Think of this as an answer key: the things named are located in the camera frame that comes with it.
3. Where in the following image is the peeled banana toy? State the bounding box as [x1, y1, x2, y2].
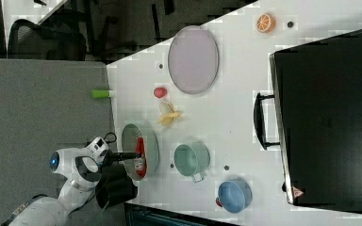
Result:
[157, 102, 182, 126]

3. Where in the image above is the blue bowl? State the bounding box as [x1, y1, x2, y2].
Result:
[217, 179, 253, 214]

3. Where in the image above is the red ketchup bottle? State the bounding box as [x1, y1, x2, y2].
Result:
[134, 137, 146, 178]

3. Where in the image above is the black office chair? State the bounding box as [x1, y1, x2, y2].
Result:
[7, 19, 87, 61]

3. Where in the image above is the green strainer bowl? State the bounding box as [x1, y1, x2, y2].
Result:
[119, 123, 159, 181]

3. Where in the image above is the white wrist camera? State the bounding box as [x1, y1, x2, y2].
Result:
[86, 137, 108, 166]

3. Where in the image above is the grey oval plate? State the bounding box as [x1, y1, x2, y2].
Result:
[168, 25, 219, 94]

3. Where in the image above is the black oven appliance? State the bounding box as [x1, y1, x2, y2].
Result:
[270, 29, 362, 214]

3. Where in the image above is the black oven door handle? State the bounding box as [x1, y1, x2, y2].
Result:
[254, 93, 279, 150]

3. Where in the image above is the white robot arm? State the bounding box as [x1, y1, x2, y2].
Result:
[1, 145, 138, 226]

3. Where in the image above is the black cylinder upper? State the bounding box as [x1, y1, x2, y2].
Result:
[101, 164, 127, 185]

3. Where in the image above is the red tomato toy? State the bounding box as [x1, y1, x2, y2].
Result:
[154, 87, 167, 99]

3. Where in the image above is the orange slice toy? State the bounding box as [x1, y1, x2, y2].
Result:
[256, 13, 276, 33]

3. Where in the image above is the black cylinder lower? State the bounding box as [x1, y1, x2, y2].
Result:
[95, 177, 138, 209]

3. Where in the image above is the black cylinder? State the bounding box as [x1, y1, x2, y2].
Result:
[95, 177, 138, 209]
[101, 164, 127, 185]

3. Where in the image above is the green pot with handle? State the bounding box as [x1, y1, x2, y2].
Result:
[173, 141, 210, 183]

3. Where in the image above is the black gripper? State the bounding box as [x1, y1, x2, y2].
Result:
[101, 150, 141, 168]

